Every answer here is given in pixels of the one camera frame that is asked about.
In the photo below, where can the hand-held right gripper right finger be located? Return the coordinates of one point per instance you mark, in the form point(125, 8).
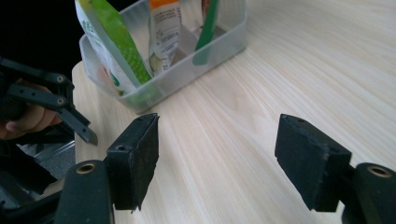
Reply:
point(311, 165)

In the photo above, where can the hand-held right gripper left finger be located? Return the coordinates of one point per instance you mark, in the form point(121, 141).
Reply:
point(134, 161)

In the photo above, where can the white and green food packet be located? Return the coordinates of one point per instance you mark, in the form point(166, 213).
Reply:
point(118, 34)

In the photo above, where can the clear plastic container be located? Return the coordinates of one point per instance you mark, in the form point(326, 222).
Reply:
point(186, 67)

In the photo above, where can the white and orange food packet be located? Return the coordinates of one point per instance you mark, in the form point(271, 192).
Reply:
point(166, 31)

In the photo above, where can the green and red food packet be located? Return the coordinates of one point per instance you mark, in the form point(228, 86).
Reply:
point(208, 28)

